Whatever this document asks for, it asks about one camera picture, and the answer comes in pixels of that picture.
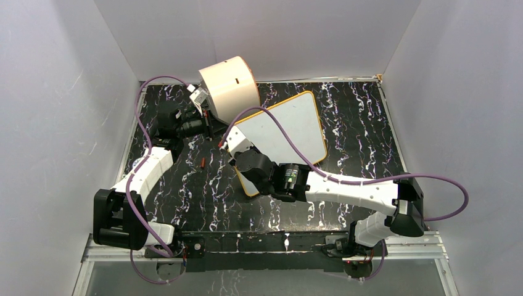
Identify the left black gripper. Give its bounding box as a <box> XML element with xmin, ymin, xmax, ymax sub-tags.
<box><xmin>176</xmin><ymin>106</ymin><xmax>234</xmax><ymax>142</ymax></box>

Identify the yellow framed whiteboard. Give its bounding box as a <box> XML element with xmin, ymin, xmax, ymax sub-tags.
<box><xmin>228</xmin><ymin>90</ymin><xmax>328</xmax><ymax>198</ymax></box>

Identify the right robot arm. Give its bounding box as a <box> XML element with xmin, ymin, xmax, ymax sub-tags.
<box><xmin>233</xmin><ymin>149</ymin><xmax>425</xmax><ymax>255</ymax></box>

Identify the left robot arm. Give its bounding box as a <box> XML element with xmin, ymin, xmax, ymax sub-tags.
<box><xmin>93</xmin><ymin>101</ymin><xmax>226</xmax><ymax>257</ymax></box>

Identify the beige cylindrical container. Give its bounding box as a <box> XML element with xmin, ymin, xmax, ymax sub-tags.
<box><xmin>199</xmin><ymin>56</ymin><xmax>261</xmax><ymax>124</ymax></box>

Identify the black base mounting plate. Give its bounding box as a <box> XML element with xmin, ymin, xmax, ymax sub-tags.
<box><xmin>168</xmin><ymin>231</ymin><xmax>389</xmax><ymax>277</ymax></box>

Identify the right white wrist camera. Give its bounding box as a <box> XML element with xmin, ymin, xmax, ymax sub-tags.
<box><xmin>220</xmin><ymin>125</ymin><xmax>254</xmax><ymax>158</ymax></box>

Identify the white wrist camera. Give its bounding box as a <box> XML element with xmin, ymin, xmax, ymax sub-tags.
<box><xmin>186</xmin><ymin>84</ymin><xmax>209</xmax><ymax>116</ymax></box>
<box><xmin>220</xmin><ymin>125</ymin><xmax>254</xmax><ymax>158</ymax></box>

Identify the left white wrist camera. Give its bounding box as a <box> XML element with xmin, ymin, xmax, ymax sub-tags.
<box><xmin>186</xmin><ymin>84</ymin><xmax>209</xmax><ymax>116</ymax></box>

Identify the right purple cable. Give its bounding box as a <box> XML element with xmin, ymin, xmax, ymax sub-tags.
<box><xmin>220</xmin><ymin>106</ymin><xmax>469</xmax><ymax>281</ymax></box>

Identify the purple cable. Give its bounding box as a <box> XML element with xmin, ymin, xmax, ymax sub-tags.
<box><xmin>125</xmin><ymin>75</ymin><xmax>193</xmax><ymax>285</ymax></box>
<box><xmin>220</xmin><ymin>106</ymin><xmax>469</xmax><ymax>281</ymax></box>

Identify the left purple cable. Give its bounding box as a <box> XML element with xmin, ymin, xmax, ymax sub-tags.
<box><xmin>125</xmin><ymin>75</ymin><xmax>193</xmax><ymax>285</ymax></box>

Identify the aluminium frame rail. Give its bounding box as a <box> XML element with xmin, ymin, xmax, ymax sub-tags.
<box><xmin>81</xmin><ymin>231</ymin><xmax>450</xmax><ymax>263</ymax></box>

